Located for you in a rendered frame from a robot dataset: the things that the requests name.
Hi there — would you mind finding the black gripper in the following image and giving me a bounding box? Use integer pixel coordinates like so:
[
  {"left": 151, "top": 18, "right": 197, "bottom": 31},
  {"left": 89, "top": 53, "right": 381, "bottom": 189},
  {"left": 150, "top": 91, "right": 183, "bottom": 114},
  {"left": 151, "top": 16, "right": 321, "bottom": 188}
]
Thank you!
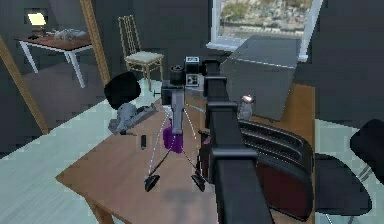
[{"left": 143, "top": 64, "right": 207, "bottom": 193}]

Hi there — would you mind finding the brown wooden dining table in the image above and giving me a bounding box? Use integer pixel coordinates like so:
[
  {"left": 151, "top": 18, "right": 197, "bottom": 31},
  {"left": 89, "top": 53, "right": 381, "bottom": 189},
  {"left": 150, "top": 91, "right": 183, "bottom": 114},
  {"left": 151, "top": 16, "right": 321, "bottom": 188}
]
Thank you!
[{"left": 55, "top": 83, "right": 316, "bottom": 224}]

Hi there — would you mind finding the grey lumpy object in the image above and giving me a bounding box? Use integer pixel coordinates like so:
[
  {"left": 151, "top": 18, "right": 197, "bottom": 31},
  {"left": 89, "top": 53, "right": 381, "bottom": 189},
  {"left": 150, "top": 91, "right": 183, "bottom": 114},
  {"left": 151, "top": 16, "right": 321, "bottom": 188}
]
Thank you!
[{"left": 107, "top": 102, "right": 159, "bottom": 136}]

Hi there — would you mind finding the small grey shaker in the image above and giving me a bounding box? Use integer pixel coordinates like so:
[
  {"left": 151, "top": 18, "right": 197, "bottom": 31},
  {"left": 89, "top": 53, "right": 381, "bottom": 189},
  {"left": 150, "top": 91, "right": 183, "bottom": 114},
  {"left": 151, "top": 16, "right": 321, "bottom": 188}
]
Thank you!
[{"left": 237, "top": 94, "right": 256, "bottom": 122}]

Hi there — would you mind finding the black round-backed chair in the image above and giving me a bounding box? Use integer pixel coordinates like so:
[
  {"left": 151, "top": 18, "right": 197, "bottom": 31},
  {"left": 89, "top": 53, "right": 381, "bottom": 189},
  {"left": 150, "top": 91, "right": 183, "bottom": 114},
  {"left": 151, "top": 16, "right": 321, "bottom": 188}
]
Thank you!
[
  {"left": 103, "top": 70, "right": 142, "bottom": 111},
  {"left": 314, "top": 118, "right": 384, "bottom": 224}
]

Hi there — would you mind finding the black ribbed office chair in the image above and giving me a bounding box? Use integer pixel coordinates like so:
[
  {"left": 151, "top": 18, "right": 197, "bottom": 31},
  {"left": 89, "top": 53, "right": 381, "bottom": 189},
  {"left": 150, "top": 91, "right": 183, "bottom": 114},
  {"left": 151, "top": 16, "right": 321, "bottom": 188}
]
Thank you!
[{"left": 198, "top": 119, "right": 315, "bottom": 222}]

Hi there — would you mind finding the yellow wooden slatted chair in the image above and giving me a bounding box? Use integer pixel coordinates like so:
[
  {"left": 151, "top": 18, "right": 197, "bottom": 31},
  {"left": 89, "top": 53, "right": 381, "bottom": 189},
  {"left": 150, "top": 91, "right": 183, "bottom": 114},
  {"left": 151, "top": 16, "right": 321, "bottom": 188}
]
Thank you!
[{"left": 117, "top": 14, "right": 165, "bottom": 92}]

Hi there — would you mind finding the large grey box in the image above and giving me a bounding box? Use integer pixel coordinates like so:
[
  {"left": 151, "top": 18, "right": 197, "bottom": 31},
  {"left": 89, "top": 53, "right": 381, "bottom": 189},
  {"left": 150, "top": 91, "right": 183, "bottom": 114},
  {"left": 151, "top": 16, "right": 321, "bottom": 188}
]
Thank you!
[{"left": 219, "top": 34, "right": 302, "bottom": 122}]

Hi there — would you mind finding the brown table with white legs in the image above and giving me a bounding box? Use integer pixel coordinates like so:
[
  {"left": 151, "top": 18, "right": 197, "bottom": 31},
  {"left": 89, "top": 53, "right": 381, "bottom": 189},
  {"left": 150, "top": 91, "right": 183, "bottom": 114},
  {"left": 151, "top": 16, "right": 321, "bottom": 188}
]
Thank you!
[{"left": 14, "top": 32, "right": 94, "bottom": 89}]

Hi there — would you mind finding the grey lumpy thing on desk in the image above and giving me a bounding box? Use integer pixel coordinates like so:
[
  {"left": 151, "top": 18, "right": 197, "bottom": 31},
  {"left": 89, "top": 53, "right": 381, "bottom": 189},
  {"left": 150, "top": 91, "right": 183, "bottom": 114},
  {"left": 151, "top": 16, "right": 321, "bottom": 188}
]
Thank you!
[{"left": 51, "top": 28, "right": 88, "bottom": 42}]

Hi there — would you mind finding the white framed window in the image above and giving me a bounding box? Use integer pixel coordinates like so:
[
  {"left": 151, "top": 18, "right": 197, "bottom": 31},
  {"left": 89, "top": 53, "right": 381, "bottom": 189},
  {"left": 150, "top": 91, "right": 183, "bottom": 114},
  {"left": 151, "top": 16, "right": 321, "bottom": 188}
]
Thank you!
[{"left": 205, "top": 0, "right": 324, "bottom": 63}]

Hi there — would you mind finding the pale yellow table lamp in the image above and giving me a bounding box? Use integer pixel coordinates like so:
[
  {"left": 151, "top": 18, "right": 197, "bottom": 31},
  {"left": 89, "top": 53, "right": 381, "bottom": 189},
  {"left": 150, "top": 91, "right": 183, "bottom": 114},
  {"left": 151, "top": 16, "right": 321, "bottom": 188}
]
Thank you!
[{"left": 26, "top": 12, "right": 48, "bottom": 37}]

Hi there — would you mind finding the tan wooden door frame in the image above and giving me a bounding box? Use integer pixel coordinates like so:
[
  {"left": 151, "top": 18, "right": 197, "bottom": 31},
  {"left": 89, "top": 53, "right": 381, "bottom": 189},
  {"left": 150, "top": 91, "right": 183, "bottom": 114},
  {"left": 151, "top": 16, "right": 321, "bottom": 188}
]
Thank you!
[{"left": 0, "top": 0, "right": 112, "bottom": 136}]

